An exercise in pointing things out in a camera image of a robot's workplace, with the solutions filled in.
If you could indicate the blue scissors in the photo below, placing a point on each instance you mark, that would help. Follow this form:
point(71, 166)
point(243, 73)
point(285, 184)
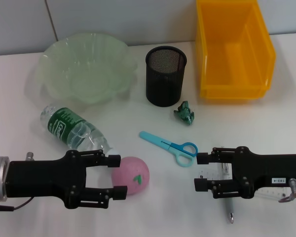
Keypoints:
point(162, 143)

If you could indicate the pink peach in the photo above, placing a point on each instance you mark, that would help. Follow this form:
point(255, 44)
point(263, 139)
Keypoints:
point(132, 175)

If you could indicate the green plastic wrapper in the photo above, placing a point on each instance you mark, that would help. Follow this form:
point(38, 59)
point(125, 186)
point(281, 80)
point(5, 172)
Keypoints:
point(185, 114)

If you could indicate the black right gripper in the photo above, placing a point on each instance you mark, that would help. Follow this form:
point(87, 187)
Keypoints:
point(261, 168)

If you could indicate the pale green glass fruit plate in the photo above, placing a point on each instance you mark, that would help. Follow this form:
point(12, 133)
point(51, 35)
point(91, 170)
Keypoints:
point(84, 66)

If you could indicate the yellow plastic bin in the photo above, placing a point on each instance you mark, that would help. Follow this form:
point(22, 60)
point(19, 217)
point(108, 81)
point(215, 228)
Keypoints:
point(236, 61)

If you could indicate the silver ballpoint pen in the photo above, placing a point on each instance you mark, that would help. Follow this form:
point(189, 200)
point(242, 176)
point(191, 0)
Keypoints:
point(230, 207)

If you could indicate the clear plastic ruler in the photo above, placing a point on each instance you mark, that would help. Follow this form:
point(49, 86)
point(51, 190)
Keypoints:
point(269, 192)

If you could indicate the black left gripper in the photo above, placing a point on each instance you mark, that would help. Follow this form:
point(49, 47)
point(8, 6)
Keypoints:
point(39, 179)

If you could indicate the black mesh pen holder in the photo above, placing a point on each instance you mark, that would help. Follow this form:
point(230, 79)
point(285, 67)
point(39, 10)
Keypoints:
point(164, 79)

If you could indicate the clear green-label water bottle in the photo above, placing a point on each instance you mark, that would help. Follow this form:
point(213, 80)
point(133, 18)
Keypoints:
point(64, 126)

